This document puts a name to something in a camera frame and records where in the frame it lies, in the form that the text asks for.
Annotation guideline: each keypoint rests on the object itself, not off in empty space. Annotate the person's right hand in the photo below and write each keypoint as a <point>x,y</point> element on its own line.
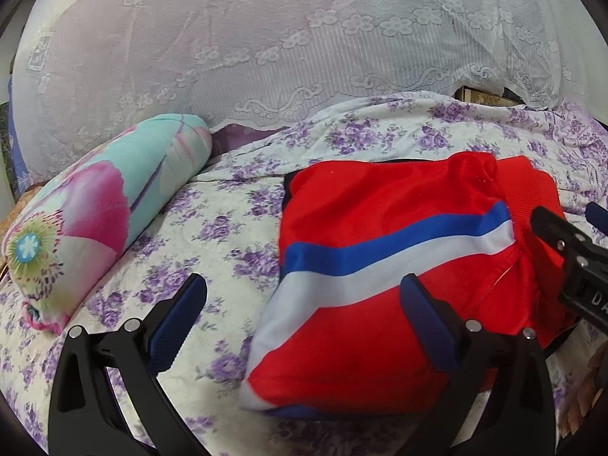
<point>582,394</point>

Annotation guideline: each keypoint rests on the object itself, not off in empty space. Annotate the brown cloth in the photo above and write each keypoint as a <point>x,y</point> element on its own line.
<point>16,206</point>

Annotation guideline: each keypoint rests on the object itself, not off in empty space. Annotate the white lace cover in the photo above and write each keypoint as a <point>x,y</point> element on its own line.
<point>285,33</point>

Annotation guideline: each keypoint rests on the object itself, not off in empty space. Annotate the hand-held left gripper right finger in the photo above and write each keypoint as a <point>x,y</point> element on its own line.
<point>427,325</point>

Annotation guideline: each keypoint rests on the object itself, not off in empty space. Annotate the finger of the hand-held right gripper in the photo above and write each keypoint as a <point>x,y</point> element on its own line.
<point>597,217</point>
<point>551,230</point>

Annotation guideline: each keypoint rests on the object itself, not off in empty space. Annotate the purple floral bed sheet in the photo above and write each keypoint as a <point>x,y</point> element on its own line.
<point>213,228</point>

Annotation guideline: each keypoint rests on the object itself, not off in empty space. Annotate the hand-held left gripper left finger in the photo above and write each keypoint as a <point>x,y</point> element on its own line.
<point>175,330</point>

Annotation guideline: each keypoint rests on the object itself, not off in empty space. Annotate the blue printed blanket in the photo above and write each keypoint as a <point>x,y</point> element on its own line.
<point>19,171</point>

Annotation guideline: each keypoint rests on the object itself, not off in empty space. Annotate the red pants blue white stripes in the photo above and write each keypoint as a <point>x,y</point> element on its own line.
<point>380,209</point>

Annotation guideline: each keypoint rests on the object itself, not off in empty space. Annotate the teal pink floral pillow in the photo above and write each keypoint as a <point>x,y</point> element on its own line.
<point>118,190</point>

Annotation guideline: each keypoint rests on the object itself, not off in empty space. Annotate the wooden bed frame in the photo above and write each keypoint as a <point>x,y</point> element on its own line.
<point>484,96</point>

